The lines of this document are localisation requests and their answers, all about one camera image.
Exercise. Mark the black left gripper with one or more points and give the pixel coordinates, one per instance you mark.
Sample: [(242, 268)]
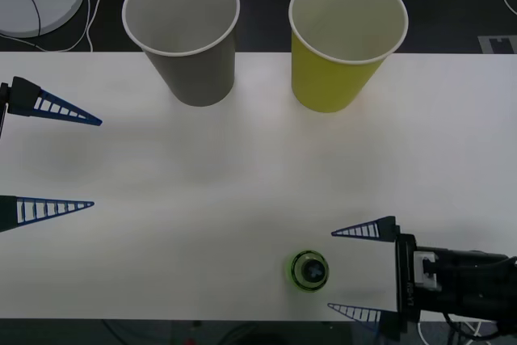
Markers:
[(4, 96)]

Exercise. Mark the yellow-green plastic bin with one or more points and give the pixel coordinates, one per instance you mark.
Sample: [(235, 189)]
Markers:
[(323, 86)]

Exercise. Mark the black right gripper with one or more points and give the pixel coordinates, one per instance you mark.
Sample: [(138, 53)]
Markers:
[(406, 280)]

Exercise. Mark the green bottle with black cap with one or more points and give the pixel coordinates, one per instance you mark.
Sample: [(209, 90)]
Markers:
[(309, 270)]

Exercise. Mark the grey plastic bin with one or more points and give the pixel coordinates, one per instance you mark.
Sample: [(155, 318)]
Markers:
[(202, 78)]

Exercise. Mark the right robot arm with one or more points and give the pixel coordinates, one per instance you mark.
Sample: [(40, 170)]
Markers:
[(476, 276)]

